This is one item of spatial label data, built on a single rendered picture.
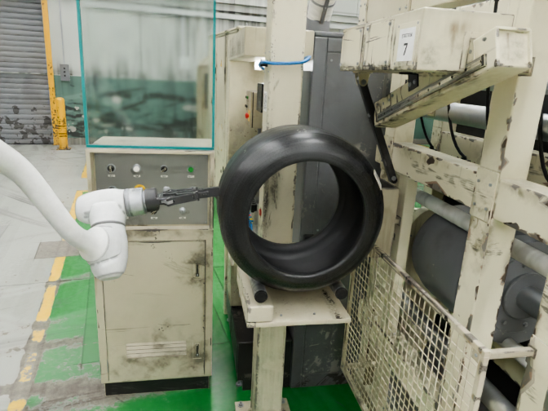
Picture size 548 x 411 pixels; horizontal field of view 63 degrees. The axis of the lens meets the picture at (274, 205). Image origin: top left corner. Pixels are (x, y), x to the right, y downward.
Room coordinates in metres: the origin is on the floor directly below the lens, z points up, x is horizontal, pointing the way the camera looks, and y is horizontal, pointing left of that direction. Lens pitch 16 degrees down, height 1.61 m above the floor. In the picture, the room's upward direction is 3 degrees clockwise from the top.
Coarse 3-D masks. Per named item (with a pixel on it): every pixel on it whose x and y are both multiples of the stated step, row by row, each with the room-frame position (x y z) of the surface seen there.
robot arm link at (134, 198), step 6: (126, 192) 1.35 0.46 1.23; (132, 192) 1.35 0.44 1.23; (138, 192) 1.35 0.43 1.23; (126, 198) 1.33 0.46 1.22; (132, 198) 1.33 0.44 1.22; (138, 198) 1.34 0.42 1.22; (126, 204) 1.32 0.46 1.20; (132, 204) 1.33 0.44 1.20; (138, 204) 1.33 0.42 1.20; (144, 204) 1.35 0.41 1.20; (126, 210) 1.33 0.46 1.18; (132, 210) 1.33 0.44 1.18; (138, 210) 1.33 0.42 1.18; (144, 210) 1.35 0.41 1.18; (132, 216) 1.36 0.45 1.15
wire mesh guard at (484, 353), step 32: (384, 256) 1.51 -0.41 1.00; (352, 288) 1.79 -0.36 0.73; (384, 288) 1.50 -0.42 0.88; (416, 288) 1.27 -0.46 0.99; (384, 320) 1.46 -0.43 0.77; (416, 320) 1.25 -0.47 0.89; (448, 320) 1.09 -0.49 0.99; (384, 352) 1.43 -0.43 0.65; (448, 352) 1.08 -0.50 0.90; (480, 352) 0.95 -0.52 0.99; (352, 384) 1.68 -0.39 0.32; (384, 384) 1.40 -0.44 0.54; (480, 384) 0.94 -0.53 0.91
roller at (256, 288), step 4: (252, 280) 1.43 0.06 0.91; (252, 284) 1.41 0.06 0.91; (256, 284) 1.39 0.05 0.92; (260, 284) 1.39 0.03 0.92; (252, 288) 1.39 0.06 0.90; (256, 288) 1.37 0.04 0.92; (260, 288) 1.36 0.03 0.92; (264, 288) 1.37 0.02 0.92; (256, 292) 1.34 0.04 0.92; (260, 292) 1.34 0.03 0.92; (264, 292) 1.34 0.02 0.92; (256, 296) 1.34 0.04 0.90; (260, 296) 1.34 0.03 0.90; (264, 296) 1.34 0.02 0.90; (256, 300) 1.34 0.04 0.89; (260, 300) 1.34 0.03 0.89; (264, 300) 1.34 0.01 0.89
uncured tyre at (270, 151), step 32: (288, 128) 1.48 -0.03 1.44; (256, 160) 1.35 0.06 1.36; (288, 160) 1.34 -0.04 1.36; (320, 160) 1.36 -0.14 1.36; (352, 160) 1.39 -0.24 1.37; (224, 192) 1.36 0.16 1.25; (256, 192) 1.32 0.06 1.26; (352, 192) 1.66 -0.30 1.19; (224, 224) 1.34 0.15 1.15; (352, 224) 1.63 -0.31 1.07; (256, 256) 1.33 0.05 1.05; (288, 256) 1.62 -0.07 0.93; (320, 256) 1.61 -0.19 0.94; (352, 256) 1.39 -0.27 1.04; (288, 288) 1.36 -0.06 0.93; (320, 288) 1.41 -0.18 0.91
